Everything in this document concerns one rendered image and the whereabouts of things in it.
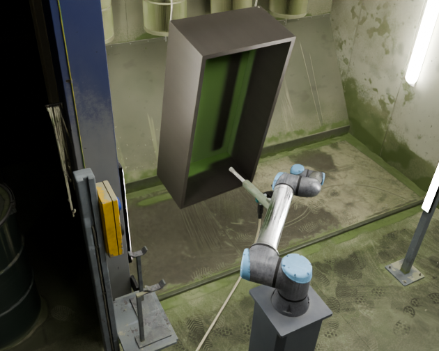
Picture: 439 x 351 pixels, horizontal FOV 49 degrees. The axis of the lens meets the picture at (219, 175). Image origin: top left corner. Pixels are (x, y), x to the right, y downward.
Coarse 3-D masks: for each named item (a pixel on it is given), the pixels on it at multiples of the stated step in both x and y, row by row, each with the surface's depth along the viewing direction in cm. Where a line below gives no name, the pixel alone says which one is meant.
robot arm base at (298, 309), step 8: (272, 296) 238; (280, 296) 231; (272, 304) 237; (280, 304) 232; (288, 304) 230; (296, 304) 230; (304, 304) 232; (280, 312) 233; (288, 312) 231; (296, 312) 231; (304, 312) 233
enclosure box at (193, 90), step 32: (192, 32) 248; (224, 32) 253; (256, 32) 258; (288, 32) 263; (192, 64) 245; (224, 64) 298; (256, 64) 300; (192, 96) 256; (224, 96) 319; (256, 96) 310; (160, 128) 307; (192, 128) 268; (224, 128) 344; (256, 128) 321; (160, 160) 324; (192, 160) 350; (224, 160) 359; (256, 160) 330; (192, 192) 332; (224, 192) 336
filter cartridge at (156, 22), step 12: (144, 0) 348; (156, 0) 341; (168, 0) 342; (180, 0) 347; (144, 12) 354; (156, 12) 347; (168, 12) 348; (180, 12) 351; (144, 24) 361; (156, 24) 352; (168, 24) 352
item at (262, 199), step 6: (234, 174) 340; (246, 180) 331; (246, 186) 328; (252, 186) 327; (252, 192) 324; (258, 192) 323; (258, 198) 320; (264, 198) 317; (258, 204) 325; (264, 204) 316; (258, 210) 329; (258, 216) 332
